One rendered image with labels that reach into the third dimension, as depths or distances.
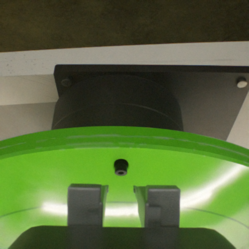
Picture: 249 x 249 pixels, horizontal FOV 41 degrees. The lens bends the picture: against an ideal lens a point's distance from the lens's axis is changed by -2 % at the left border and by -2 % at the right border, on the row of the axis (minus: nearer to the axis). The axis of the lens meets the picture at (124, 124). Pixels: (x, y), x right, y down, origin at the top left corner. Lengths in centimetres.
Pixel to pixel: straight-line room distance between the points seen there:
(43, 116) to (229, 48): 23
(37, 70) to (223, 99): 20
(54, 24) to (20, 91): 111
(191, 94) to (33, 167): 21
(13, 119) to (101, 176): 25
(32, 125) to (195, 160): 28
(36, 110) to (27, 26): 113
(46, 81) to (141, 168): 20
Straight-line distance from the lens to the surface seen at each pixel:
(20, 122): 43
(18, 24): 152
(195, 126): 41
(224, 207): 23
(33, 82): 37
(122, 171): 18
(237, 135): 46
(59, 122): 33
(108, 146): 18
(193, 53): 36
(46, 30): 151
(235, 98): 38
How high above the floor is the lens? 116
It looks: 36 degrees down
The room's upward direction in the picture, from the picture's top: 180 degrees counter-clockwise
